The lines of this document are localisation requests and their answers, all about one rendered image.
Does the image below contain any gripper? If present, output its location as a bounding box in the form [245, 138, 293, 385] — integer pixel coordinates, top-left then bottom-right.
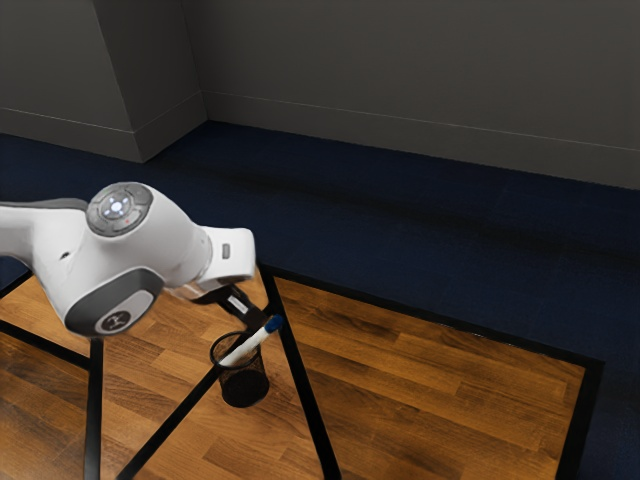
[192, 283, 270, 329]

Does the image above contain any white pen with blue cap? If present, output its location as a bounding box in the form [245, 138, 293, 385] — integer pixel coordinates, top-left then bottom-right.
[219, 313, 285, 368]

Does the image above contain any black mesh pen holder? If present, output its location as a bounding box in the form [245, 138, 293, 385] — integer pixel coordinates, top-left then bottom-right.
[209, 330, 271, 409]

